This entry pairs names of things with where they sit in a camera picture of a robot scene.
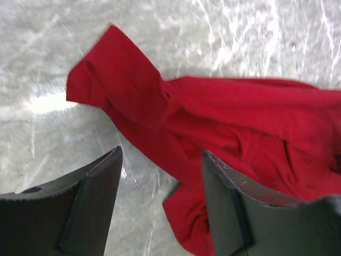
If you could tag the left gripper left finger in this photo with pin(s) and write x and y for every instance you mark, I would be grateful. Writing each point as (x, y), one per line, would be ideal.
(70, 215)

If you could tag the red t shirt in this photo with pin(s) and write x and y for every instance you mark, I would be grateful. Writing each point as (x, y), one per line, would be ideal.
(284, 134)

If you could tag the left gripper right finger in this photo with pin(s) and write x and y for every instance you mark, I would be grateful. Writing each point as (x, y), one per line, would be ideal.
(247, 218)

